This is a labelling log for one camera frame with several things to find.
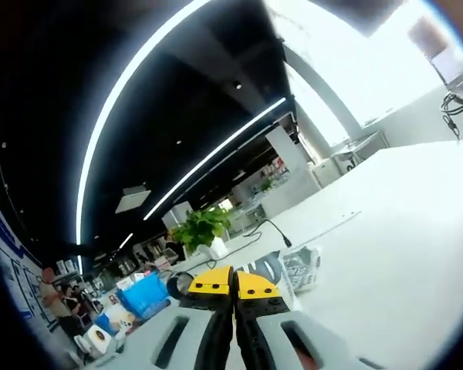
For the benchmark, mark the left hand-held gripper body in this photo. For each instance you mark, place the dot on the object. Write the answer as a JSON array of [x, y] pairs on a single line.
[[98, 339]]

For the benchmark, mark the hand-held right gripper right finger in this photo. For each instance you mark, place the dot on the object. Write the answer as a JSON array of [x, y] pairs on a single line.
[[258, 304]]

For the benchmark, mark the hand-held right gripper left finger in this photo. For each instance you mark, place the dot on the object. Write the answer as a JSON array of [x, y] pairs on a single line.
[[212, 304]]

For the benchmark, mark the white yellow box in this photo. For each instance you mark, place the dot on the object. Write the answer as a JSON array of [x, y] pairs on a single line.
[[117, 320]]

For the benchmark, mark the black barcode scanner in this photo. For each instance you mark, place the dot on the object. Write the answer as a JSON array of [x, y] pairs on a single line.
[[174, 287]]

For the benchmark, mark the white plant pot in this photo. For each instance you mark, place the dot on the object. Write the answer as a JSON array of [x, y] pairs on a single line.
[[220, 248]]

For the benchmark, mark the blue plastic crate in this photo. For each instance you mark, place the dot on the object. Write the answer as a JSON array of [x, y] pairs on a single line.
[[142, 298]]

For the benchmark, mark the green potted plant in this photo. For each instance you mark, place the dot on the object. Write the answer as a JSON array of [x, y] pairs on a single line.
[[202, 229]]

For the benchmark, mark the short ceiling light strip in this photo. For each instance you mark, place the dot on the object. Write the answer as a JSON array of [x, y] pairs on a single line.
[[126, 241], [80, 263]]

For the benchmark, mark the white table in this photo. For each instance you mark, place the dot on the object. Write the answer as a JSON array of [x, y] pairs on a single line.
[[370, 270]]

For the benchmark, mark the white desk partition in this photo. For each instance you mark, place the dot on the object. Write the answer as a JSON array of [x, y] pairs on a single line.
[[293, 192]]

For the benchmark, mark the small green plant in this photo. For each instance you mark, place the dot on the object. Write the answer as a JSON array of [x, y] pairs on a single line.
[[266, 186]]

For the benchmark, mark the white power strip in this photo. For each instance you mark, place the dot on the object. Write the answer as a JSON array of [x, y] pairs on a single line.
[[343, 219]]

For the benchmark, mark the ceiling air conditioner unit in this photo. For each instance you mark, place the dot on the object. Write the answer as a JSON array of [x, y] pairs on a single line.
[[133, 199]]

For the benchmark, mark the white sink unit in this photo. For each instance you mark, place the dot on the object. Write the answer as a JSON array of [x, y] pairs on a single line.
[[364, 144]]

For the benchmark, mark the straight ceiling light strip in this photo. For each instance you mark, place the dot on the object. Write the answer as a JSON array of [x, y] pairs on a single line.
[[278, 105]]

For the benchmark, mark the long curved ceiling light strip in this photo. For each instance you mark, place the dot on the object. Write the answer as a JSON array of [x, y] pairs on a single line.
[[185, 18]]

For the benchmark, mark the laptop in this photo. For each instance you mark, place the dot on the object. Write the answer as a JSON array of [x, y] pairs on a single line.
[[447, 63]]

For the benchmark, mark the black monitor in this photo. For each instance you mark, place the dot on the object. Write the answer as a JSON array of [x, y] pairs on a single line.
[[370, 15]]

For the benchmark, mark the blue white wall poster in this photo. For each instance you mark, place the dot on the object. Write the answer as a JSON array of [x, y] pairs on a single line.
[[15, 277]]

